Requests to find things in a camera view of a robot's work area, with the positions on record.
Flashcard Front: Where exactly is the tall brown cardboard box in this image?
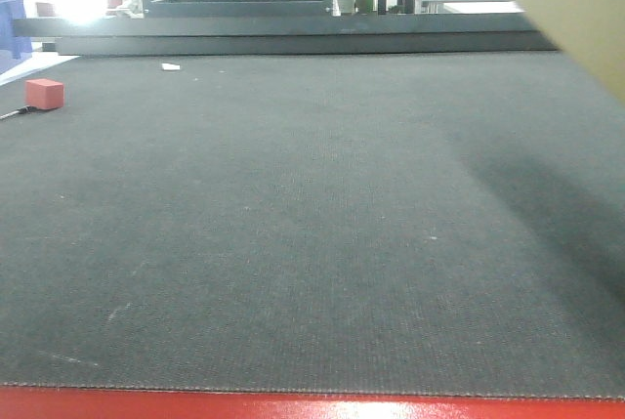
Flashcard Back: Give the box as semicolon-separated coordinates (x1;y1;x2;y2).
515;0;624;102

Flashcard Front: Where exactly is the dark grey conveyor belt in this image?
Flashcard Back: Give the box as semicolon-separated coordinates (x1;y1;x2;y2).
1;53;624;398

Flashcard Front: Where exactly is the red conveyor front edge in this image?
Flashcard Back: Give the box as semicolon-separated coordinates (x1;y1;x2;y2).
1;387;624;418

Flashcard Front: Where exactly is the white paper scrap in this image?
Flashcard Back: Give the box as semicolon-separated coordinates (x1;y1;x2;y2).
161;63;181;71

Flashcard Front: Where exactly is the white lab table right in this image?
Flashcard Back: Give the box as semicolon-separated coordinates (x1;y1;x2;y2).
414;0;523;15

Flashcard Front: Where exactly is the small red block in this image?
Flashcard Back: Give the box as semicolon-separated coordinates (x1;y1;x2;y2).
24;78;64;110

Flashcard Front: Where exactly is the blue plastic crate left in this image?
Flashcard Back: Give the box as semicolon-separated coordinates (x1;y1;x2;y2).
1;0;32;60

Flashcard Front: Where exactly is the dark metal conveyor frame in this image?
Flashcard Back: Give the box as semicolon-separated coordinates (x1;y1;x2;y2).
13;0;555;57

